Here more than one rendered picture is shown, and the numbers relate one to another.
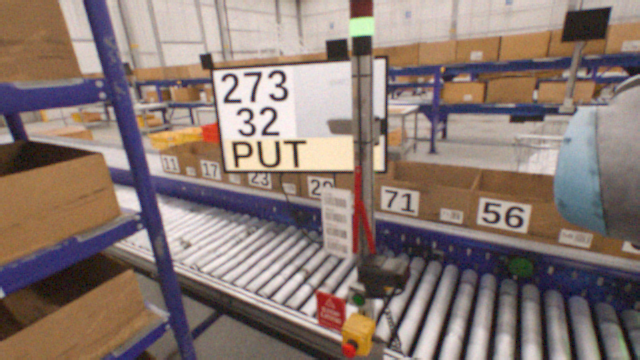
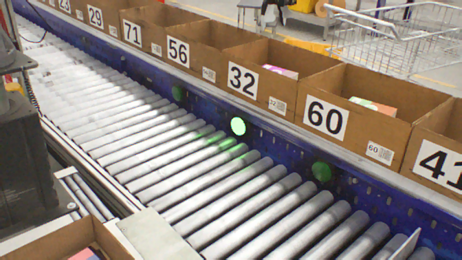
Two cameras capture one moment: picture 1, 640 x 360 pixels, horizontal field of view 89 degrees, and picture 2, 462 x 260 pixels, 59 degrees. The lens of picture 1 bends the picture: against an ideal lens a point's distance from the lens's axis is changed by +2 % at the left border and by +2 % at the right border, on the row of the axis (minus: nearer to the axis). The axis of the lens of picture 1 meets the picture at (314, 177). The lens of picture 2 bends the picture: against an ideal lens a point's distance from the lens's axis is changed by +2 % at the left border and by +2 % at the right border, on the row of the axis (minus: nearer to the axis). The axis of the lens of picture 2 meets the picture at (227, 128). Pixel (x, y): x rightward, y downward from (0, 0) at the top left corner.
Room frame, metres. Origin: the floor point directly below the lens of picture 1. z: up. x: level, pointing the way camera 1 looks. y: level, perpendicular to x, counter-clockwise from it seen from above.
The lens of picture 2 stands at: (-0.59, -1.29, 1.58)
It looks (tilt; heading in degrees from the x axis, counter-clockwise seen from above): 30 degrees down; 13
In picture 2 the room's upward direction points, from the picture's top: 2 degrees clockwise
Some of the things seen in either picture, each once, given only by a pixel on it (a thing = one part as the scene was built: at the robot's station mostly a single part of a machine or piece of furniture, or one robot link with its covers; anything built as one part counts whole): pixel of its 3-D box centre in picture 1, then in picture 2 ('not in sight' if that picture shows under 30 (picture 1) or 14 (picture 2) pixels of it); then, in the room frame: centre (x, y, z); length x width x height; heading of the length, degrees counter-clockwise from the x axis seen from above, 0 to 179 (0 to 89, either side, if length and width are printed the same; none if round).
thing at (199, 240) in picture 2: not in sight; (248, 208); (0.38, -1.15, 0.72); 0.52 x 0.05 x 0.05; 147
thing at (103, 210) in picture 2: not in sight; (92, 196); (0.29, -0.66, 0.74); 0.28 x 0.02 x 0.02; 54
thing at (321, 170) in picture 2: not in sight; (321, 171); (0.53, -1.36, 0.81); 0.07 x 0.01 x 0.07; 57
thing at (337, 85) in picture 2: not in sight; (368, 111); (0.71, -1.49, 0.96); 0.39 x 0.29 x 0.17; 57
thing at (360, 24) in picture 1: (361, 19); not in sight; (0.73, -0.12, 1.62); 0.05 x 0.05 x 0.06
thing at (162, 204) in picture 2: not in sight; (208, 180); (0.49, -0.99, 0.72); 0.52 x 0.05 x 0.05; 147
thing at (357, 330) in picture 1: (370, 341); (13, 97); (0.66, -0.12, 0.84); 0.15 x 0.09 x 0.07; 57
